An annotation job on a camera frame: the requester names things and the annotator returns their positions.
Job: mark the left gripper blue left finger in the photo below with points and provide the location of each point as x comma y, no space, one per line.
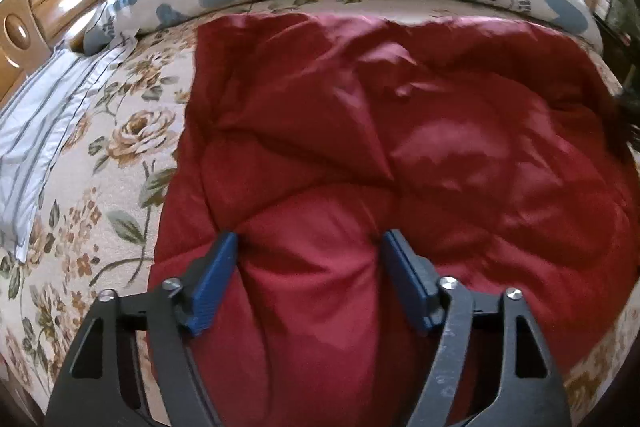
100,383

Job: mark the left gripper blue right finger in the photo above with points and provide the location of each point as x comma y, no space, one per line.
518,383

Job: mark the dark red quilted down coat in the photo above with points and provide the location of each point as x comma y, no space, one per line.
492,145

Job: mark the floral beige bed blanket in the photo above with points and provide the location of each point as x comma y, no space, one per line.
97,216

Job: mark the grey striped pillow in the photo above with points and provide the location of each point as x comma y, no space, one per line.
36,123

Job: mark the wooden headboard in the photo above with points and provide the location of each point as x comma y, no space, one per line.
30,29

